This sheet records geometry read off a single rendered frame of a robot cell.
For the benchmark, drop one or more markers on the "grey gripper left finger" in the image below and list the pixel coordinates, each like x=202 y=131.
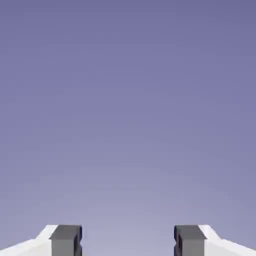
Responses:
x=62 y=242

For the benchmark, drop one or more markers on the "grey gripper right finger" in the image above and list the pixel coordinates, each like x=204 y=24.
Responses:
x=192 y=242

